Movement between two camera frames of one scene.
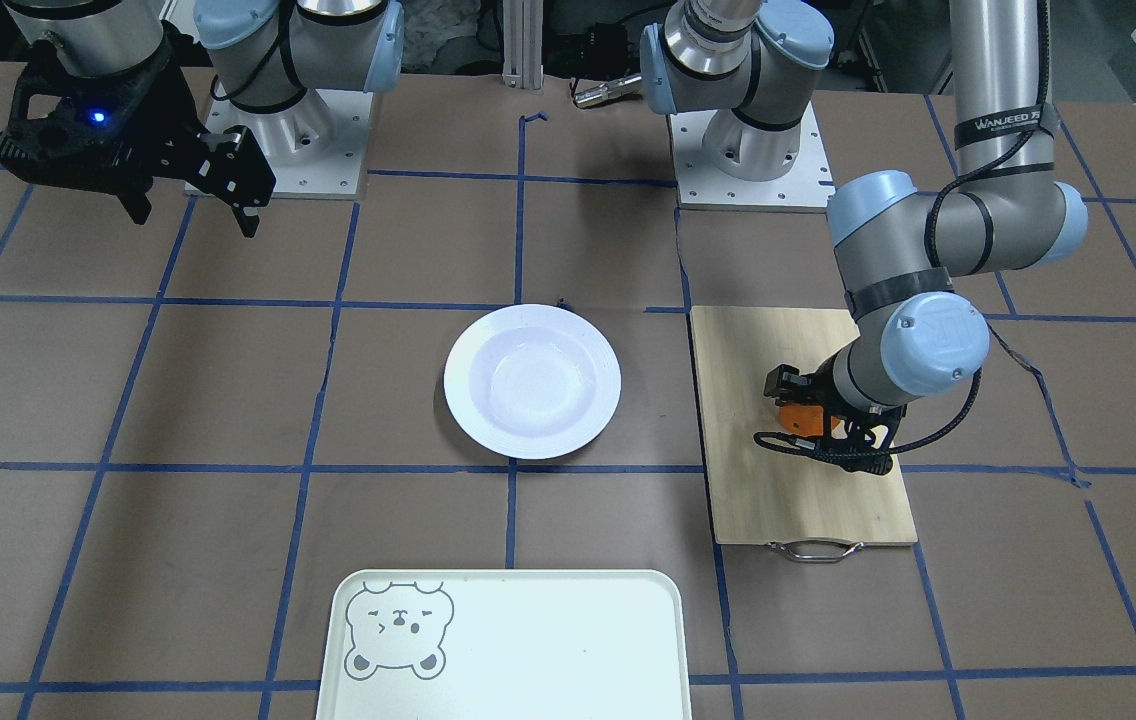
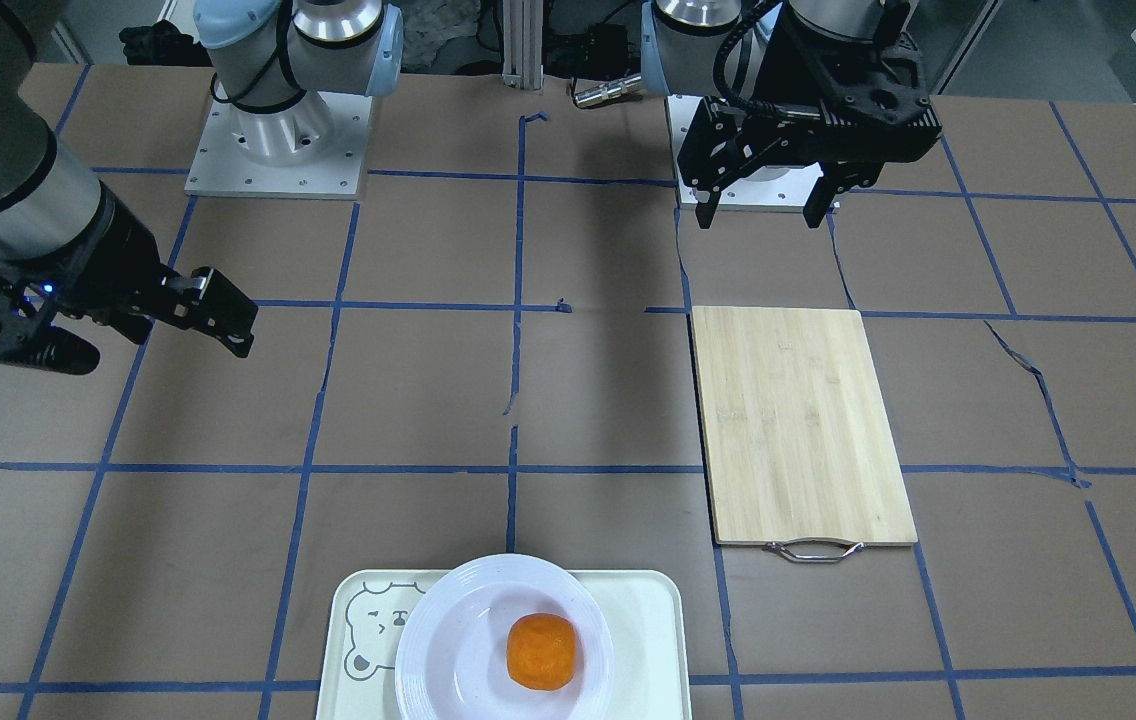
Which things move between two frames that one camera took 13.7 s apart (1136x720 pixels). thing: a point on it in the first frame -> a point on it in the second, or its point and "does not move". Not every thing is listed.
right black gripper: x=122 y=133 -> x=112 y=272
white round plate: x=532 y=381 -> x=451 y=661
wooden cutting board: x=769 y=495 does not move
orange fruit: x=804 y=419 -> x=541 y=651
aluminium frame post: x=523 y=43 does not move
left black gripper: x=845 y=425 -> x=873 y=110
